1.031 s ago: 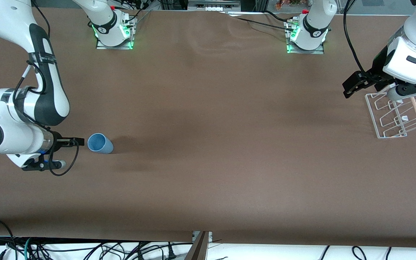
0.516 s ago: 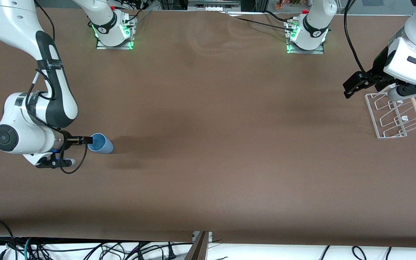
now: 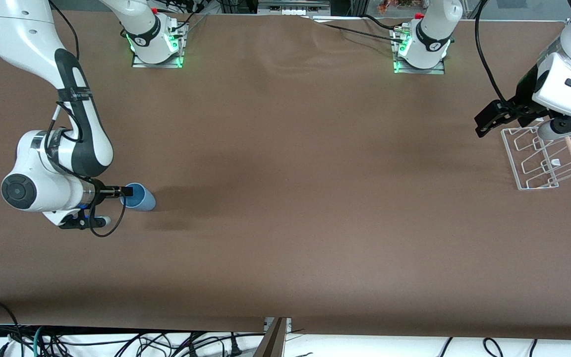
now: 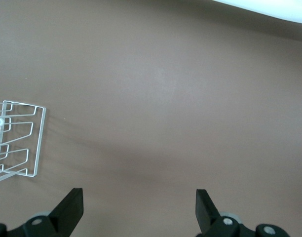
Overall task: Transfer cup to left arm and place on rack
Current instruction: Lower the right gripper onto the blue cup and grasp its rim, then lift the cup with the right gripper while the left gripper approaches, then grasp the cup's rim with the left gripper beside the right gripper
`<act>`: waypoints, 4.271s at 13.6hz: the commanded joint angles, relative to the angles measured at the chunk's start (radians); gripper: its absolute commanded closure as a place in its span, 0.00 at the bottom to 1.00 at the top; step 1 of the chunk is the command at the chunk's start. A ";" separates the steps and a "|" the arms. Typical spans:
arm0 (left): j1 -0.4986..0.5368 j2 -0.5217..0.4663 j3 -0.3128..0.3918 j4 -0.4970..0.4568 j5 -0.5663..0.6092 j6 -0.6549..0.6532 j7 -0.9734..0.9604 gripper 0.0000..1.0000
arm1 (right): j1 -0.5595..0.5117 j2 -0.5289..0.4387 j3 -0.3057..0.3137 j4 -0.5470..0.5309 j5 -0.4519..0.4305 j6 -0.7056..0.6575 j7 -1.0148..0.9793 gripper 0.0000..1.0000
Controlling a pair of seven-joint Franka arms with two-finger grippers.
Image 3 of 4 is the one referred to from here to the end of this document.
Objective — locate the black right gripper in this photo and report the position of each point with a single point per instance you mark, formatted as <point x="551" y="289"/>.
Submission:
<point x="99" y="191"/>

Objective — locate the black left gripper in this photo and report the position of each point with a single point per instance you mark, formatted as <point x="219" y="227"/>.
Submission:
<point x="524" y="95"/>

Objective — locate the blue plastic cup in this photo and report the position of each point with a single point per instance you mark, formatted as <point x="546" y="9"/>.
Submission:
<point x="145" y="202"/>

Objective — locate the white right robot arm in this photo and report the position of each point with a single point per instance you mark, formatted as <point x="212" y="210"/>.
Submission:
<point x="28" y="193"/>

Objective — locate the brown table cover sheet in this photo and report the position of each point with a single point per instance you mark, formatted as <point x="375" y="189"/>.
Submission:
<point x="285" y="198"/>

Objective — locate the black power plug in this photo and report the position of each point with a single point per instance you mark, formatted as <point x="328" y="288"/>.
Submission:
<point x="236" y="349"/>

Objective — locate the white power strip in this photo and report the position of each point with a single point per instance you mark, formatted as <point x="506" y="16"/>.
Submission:
<point x="295" y="11"/>

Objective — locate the white metal bracket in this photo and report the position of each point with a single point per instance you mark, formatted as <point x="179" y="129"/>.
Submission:
<point x="267" y="323"/>

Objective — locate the brown support post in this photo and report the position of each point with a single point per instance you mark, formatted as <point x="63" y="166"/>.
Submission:
<point x="271" y="342"/>

